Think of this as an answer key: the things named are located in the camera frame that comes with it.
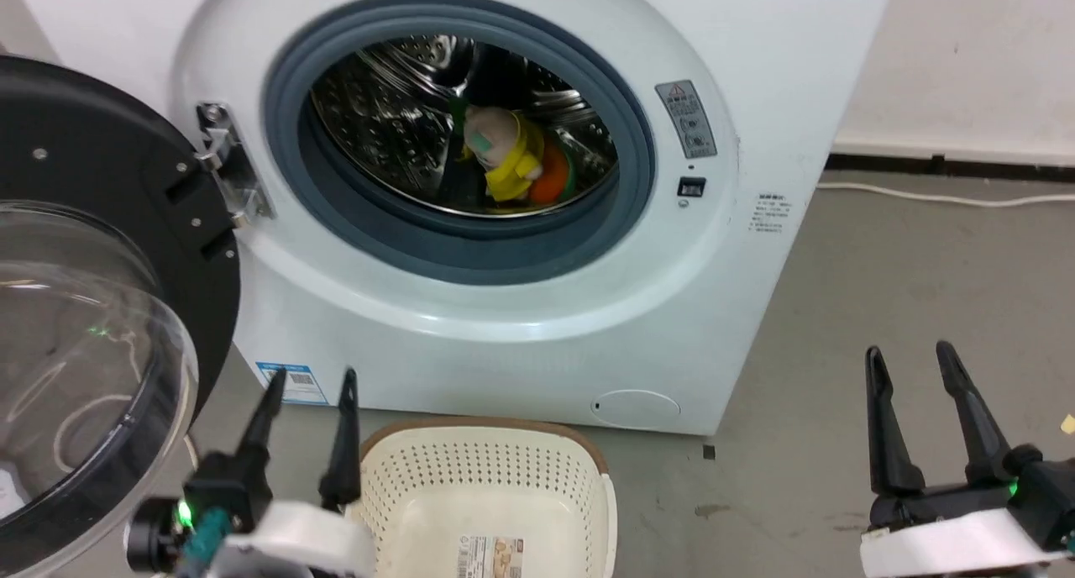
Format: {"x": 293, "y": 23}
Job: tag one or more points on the grey rubber door gasket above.
{"x": 470, "y": 250}

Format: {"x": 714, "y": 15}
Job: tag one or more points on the black washer door glass dome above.
{"x": 101, "y": 141}

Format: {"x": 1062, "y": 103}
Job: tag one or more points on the small printed text label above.
{"x": 771, "y": 213}

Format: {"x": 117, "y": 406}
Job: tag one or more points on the metal washer door hinge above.
{"x": 228, "y": 162}

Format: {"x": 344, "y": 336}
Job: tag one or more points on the cream perforated laundry basket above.
{"x": 487, "y": 477}

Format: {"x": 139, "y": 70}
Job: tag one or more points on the blue white barcode sticker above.
{"x": 296, "y": 385}

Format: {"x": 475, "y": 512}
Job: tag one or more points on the yellow plush doll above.
{"x": 521, "y": 162}

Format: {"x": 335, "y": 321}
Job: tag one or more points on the black door latch socket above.
{"x": 691, "y": 187}

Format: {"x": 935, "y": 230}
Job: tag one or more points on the orange green plush toy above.
{"x": 552, "y": 183}

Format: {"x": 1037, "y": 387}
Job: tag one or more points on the stainless steel washer drum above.
{"x": 378, "y": 124}

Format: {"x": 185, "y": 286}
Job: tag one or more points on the white front-load washing machine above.
{"x": 504, "y": 351}

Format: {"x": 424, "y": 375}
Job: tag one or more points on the small yellow scrap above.
{"x": 1068, "y": 425}

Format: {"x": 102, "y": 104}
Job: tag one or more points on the grey warning sticker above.
{"x": 687, "y": 120}

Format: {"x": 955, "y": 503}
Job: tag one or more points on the round drain filter cover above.
{"x": 636, "y": 410}

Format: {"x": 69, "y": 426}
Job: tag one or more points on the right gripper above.
{"x": 957, "y": 544}

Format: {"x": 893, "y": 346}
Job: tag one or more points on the black baseboard strip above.
{"x": 966, "y": 165}

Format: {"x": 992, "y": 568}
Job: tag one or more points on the paper label in basket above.
{"x": 491, "y": 558}

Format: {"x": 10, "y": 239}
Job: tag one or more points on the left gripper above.
{"x": 294, "y": 544}

